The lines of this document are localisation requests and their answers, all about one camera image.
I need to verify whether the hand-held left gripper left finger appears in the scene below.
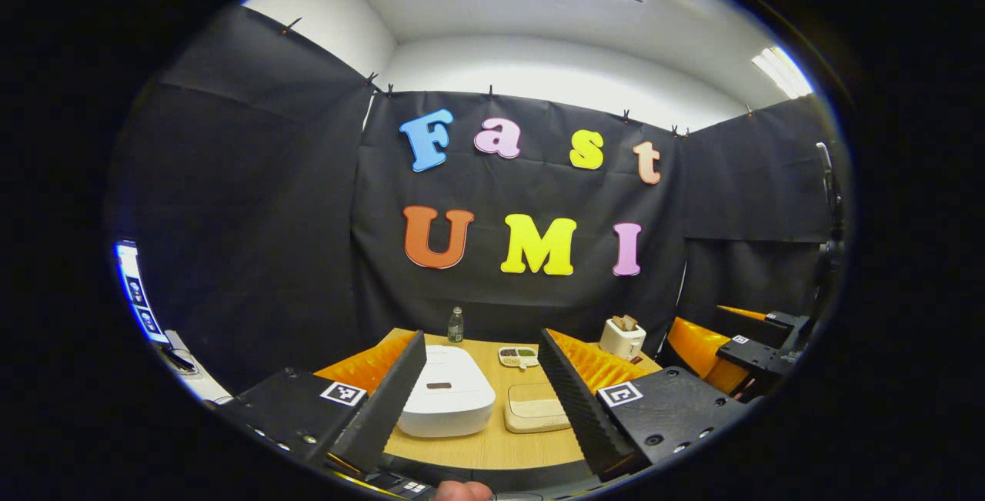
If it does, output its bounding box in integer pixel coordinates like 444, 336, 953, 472
219, 330, 428, 476

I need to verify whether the white rice cooker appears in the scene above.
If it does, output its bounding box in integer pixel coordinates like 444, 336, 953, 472
396, 344, 496, 439

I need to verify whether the clear tray of rice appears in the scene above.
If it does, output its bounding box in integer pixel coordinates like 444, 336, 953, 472
504, 382, 572, 434

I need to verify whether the white side desk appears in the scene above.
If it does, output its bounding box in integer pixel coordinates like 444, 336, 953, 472
158, 329, 232, 404

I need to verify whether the black backdrop cloth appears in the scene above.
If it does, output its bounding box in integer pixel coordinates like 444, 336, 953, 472
108, 5, 847, 396

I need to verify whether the white toaster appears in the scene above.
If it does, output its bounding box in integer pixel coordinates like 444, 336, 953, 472
599, 318, 647, 361

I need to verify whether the black camera stand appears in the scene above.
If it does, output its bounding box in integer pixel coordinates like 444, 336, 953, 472
813, 142, 849, 271

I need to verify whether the small ceiling light panel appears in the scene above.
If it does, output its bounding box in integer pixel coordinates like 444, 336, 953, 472
752, 45, 814, 99

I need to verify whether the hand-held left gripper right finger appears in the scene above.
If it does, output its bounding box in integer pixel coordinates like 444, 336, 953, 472
536, 327, 759, 484

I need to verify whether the computer monitor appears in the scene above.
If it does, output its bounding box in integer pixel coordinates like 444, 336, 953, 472
115, 239, 170, 345

